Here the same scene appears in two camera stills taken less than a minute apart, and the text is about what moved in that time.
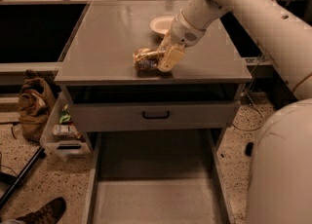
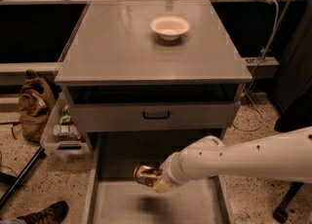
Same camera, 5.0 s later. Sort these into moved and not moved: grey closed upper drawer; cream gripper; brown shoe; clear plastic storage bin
Moved: cream gripper
Not moved: brown shoe; grey closed upper drawer; clear plastic storage bin
